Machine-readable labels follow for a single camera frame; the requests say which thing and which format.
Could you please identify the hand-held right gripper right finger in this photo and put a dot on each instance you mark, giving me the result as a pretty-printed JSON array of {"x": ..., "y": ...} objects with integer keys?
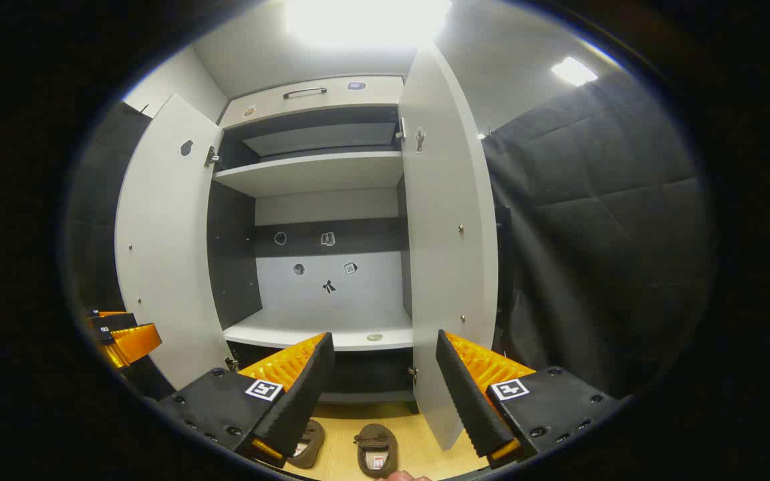
[{"x": 468, "y": 394}]

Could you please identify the black backdrop cloth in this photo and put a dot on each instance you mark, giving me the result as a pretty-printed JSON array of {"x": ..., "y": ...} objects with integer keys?
[{"x": 599, "y": 234}]

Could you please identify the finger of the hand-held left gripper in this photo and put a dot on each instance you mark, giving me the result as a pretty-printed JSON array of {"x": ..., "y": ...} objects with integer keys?
[
  {"x": 114, "y": 321},
  {"x": 134, "y": 342}
]

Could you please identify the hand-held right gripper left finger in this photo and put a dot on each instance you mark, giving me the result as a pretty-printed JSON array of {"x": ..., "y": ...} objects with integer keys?
[{"x": 301, "y": 394}]

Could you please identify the brown shoe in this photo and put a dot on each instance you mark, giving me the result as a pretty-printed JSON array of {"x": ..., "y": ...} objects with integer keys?
[
  {"x": 310, "y": 442},
  {"x": 377, "y": 449}
]

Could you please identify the grey cabinet drawer front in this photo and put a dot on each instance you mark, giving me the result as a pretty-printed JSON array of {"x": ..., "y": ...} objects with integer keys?
[{"x": 331, "y": 97}]

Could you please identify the grey shoe cabinet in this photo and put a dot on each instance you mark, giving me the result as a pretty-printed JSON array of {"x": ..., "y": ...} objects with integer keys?
[{"x": 318, "y": 174}]

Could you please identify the ceiling light panel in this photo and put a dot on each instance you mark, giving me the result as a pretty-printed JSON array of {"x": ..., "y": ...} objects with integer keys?
[
  {"x": 365, "y": 20},
  {"x": 573, "y": 70}
]

